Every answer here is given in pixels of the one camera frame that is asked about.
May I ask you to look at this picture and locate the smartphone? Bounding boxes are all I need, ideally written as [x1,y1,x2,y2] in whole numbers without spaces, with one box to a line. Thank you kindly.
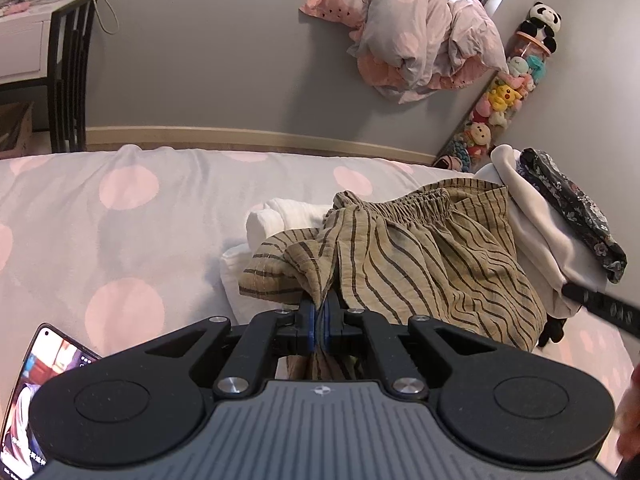
[0,322,102,480]

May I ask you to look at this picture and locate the tan striped pants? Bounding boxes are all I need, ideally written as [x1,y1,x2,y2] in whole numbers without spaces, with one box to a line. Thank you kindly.
[237,178,548,382]

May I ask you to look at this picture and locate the white desk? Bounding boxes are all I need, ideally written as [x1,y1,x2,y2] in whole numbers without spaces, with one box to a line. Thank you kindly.
[0,0,91,92]

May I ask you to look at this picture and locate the polka dot bed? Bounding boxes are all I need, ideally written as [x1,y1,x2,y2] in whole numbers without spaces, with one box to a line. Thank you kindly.
[0,144,640,480]

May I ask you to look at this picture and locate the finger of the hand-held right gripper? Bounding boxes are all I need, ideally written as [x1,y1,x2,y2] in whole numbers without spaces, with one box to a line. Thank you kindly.
[561,282,640,337]

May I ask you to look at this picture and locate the column of plush toys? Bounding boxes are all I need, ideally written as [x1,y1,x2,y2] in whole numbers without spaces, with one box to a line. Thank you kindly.
[432,30,553,172]

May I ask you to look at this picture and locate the white rolled cloth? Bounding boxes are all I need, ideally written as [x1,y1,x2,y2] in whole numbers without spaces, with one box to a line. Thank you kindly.
[220,196,343,311]

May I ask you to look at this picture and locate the black chair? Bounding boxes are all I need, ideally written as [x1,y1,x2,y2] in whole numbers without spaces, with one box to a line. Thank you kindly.
[47,0,98,154]

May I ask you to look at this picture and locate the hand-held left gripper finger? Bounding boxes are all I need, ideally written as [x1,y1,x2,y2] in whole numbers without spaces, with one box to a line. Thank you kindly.
[320,294,540,402]
[101,301,319,402]

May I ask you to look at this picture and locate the white garment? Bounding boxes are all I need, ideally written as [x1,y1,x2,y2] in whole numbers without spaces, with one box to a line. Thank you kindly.
[474,144,593,322]

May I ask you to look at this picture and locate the person's bare leg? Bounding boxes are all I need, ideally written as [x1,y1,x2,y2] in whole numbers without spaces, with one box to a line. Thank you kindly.
[616,360,640,461]

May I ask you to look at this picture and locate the panda plush toy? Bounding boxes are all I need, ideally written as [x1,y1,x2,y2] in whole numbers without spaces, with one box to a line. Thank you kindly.
[519,1,564,57]

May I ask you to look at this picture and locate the beige bed frame board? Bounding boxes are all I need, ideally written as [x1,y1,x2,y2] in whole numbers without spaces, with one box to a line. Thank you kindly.
[85,126,443,167]

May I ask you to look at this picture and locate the dark cloth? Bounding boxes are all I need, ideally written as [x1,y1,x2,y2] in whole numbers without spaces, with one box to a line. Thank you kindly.
[536,316,569,349]

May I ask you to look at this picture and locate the black floral cloth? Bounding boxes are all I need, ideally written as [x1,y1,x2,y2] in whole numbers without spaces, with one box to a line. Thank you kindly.
[519,148,628,284]

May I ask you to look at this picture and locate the grey cable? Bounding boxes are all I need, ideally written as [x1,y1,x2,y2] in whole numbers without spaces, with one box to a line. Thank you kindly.
[89,0,122,36]

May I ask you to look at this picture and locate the pink grey duvet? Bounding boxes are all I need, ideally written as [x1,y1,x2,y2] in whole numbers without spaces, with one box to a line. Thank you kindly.
[299,0,509,106]

